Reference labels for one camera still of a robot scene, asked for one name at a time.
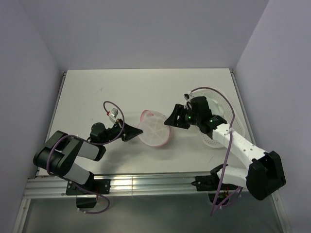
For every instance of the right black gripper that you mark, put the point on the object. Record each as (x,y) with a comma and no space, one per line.
(179,109)

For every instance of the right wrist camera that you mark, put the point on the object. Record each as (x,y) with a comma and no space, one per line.
(188,96)

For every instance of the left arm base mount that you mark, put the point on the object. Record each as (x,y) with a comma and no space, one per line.
(88,195)

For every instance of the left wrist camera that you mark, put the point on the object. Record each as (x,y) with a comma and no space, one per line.
(113,115)

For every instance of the white mesh laundry bag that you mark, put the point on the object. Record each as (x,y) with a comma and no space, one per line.
(155,132)

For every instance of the white plastic basket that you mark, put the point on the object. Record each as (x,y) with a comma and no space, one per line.
(237,124)

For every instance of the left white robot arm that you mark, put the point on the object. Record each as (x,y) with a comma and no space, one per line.
(57,156)

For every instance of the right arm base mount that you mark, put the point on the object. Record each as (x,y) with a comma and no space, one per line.
(210,183)

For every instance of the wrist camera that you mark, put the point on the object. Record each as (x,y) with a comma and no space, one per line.
(113,115)
(188,96)

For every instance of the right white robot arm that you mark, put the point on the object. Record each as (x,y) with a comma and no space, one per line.
(263,173)

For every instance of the aluminium frame rail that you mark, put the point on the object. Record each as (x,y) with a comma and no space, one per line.
(120,185)

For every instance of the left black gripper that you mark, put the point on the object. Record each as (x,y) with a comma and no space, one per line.
(129,132)

